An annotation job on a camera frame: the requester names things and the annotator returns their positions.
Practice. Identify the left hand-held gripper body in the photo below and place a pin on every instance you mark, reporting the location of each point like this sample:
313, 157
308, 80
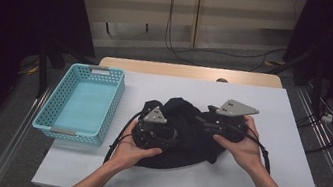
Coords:
155, 116

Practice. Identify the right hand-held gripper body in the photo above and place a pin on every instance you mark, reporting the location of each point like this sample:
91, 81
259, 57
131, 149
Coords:
236, 108

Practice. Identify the dark knit vest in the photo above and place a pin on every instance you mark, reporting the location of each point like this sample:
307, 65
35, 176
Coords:
190, 141

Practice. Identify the light blue plastic basket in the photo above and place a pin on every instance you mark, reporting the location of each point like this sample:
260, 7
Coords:
84, 111

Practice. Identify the person's right hand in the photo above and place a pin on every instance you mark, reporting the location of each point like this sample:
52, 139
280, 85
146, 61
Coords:
246, 150

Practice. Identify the person's left hand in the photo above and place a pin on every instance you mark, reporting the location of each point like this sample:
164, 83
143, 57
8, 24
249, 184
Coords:
126, 154

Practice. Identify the yellow black floor tape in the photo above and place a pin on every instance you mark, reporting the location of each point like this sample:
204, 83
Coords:
275, 62
31, 69

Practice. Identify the black stand legs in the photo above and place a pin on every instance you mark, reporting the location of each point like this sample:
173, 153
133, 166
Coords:
316, 83
44, 70

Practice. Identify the beige wooden cabinet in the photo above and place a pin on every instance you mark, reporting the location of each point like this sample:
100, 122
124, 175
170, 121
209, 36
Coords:
233, 23

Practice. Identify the white power plug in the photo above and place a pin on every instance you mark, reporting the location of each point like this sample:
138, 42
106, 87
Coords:
327, 118

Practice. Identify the small black bracket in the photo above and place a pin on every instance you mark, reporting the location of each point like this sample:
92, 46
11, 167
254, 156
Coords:
107, 27

